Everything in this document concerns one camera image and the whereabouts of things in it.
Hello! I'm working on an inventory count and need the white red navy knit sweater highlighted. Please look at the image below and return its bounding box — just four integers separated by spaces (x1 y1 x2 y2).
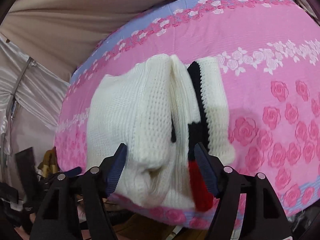
86 54 236 212

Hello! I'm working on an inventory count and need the black board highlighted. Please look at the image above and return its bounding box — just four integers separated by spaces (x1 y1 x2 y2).
14 147 37 182

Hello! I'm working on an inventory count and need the pink floral bedsheet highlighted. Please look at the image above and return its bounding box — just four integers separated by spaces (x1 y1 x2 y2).
54 0 320 230

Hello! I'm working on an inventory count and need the white satin curtain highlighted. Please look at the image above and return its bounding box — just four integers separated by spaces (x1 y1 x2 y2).
0 36 71 188

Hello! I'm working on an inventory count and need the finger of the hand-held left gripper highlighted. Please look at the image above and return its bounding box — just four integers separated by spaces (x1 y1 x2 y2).
64 166 83 179

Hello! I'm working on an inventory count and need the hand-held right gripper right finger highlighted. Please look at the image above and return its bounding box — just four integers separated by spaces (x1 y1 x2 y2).
194 142 293 240

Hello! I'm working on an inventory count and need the brown cloth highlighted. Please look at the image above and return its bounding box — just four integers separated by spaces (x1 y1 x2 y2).
37 147 60 178

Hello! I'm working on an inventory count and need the grey metal pole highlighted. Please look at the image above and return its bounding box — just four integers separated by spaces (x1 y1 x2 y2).
2 57 35 155

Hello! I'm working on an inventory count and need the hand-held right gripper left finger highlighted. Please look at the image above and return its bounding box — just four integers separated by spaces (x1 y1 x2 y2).
29 143 128 240

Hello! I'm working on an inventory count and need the beige cloth backdrop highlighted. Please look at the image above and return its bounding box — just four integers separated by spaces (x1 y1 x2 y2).
0 0 320 83

